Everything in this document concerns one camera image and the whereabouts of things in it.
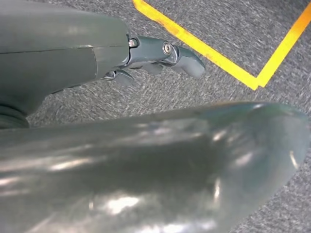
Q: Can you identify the yellow floor tape square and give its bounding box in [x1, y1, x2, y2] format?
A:
[132, 0, 311, 91]

